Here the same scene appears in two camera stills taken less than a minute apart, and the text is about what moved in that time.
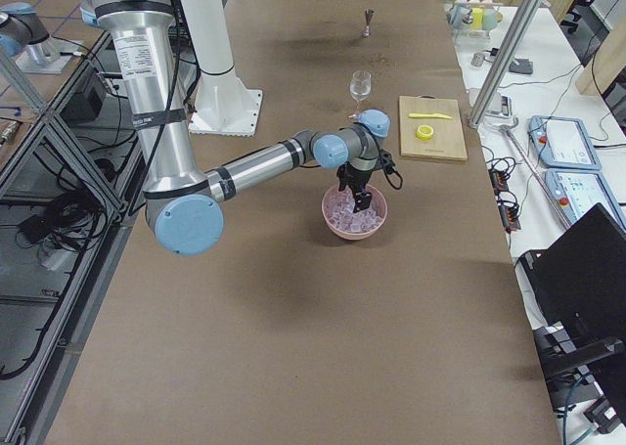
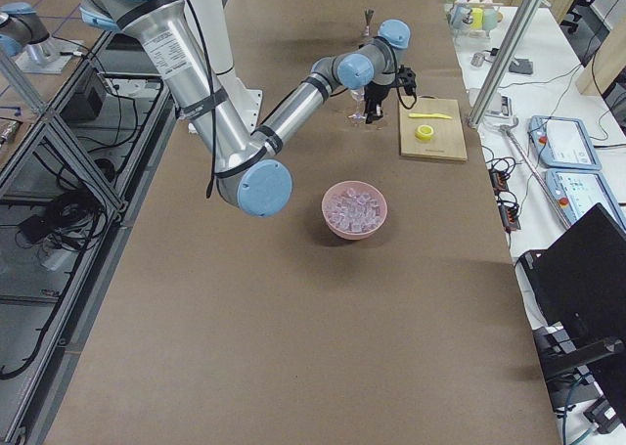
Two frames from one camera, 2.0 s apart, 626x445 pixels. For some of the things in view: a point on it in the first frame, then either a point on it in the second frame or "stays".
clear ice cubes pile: x=340 y=211 stays
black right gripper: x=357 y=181 -> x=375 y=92
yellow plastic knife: x=436 y=115 stays
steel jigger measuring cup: x=369 y=15 stays
